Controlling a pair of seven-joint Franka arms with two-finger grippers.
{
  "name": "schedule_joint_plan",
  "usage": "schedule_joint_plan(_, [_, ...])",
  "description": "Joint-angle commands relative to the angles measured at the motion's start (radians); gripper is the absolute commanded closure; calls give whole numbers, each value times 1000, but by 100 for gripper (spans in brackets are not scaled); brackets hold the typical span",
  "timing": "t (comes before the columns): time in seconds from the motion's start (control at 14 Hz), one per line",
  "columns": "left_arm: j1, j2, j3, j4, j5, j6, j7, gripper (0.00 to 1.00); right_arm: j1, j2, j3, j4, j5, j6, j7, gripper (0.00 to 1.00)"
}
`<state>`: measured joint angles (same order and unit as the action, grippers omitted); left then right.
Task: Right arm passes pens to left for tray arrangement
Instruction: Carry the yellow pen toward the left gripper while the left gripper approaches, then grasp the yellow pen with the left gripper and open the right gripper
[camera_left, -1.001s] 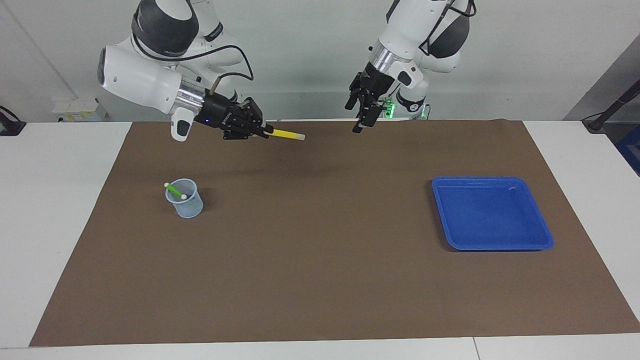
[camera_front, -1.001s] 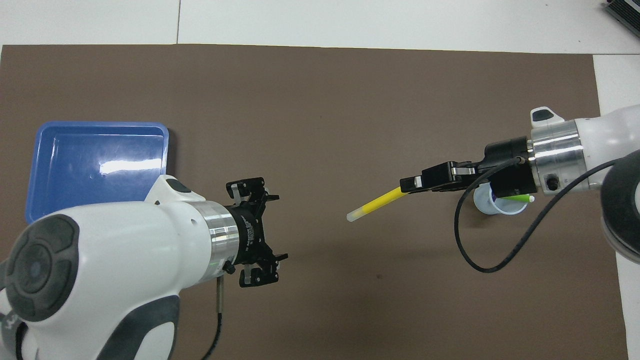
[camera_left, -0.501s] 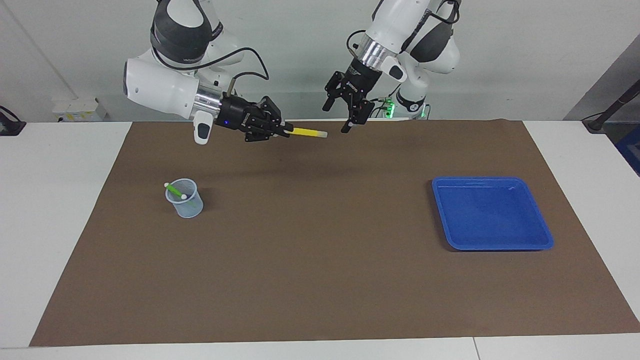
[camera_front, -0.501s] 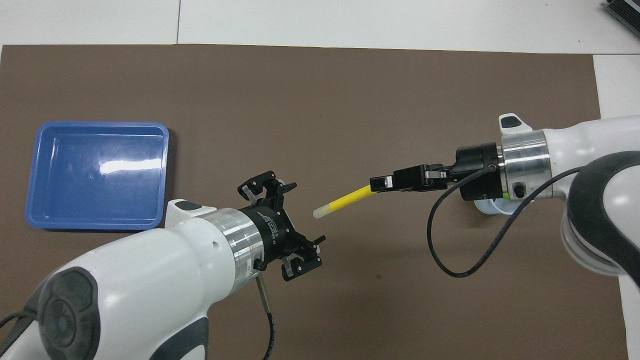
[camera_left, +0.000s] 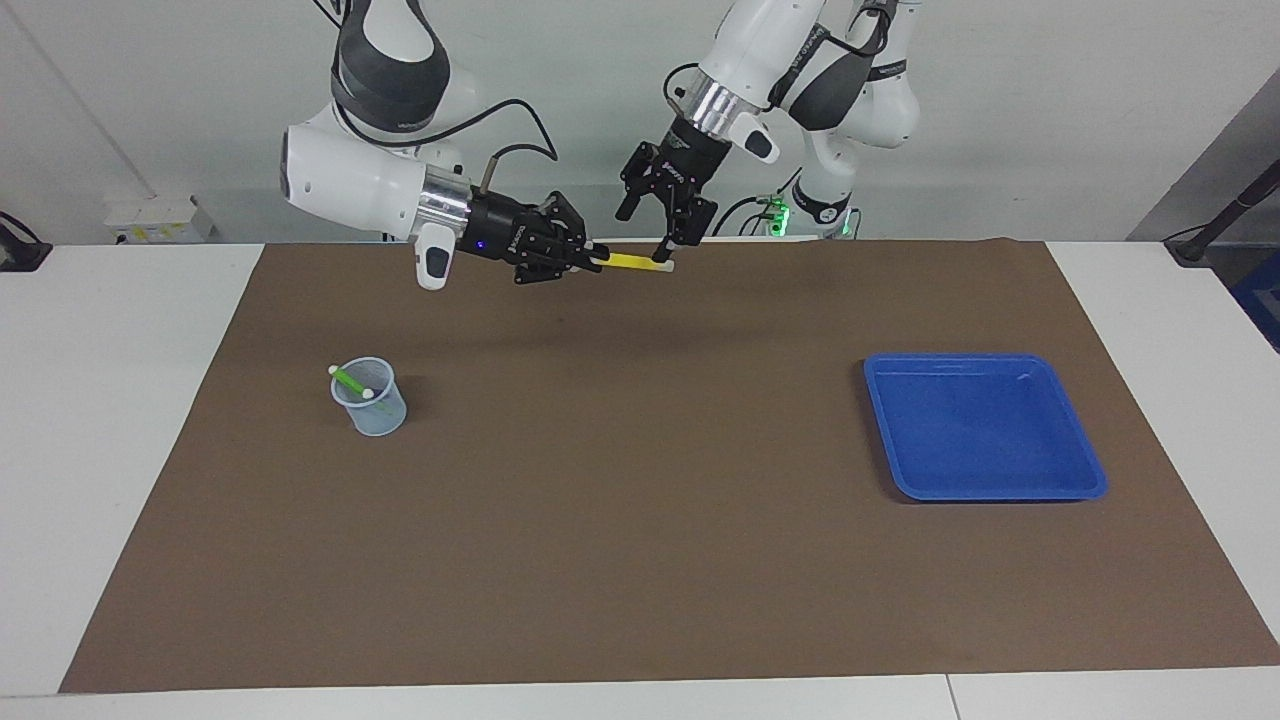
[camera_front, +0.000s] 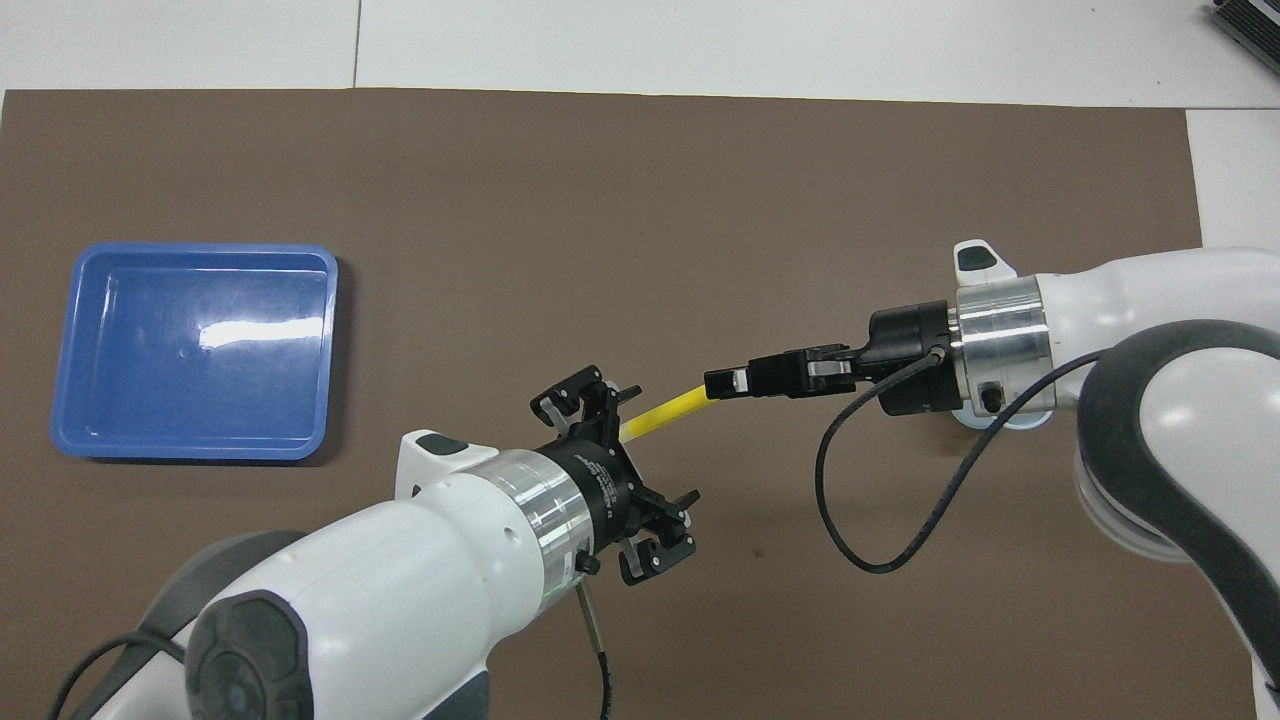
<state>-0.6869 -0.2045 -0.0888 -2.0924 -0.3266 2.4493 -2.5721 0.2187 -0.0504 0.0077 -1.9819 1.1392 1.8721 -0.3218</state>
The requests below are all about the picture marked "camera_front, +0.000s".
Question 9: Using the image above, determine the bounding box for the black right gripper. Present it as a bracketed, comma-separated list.
[705, 300, 961, 416]

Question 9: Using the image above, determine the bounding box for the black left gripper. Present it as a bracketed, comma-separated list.
[530, 366, 701, 586]

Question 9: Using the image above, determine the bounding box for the yellow pen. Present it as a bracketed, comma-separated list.
[620, 385, 717, 442]

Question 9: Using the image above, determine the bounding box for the blue plastic tray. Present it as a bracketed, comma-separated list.
[50, 243, 339, 461]

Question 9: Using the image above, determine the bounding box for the brown table mat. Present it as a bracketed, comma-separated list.
[0, 88, 1259, 720]

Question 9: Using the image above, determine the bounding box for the clear plastic cup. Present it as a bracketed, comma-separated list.
[950, 403, 1053, 432]

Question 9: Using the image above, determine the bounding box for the grey ribbed device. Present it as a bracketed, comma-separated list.
[1205, 0, 1280, 61]

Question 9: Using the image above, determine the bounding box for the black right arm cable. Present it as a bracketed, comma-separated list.
[815, 345, 1106, 575]

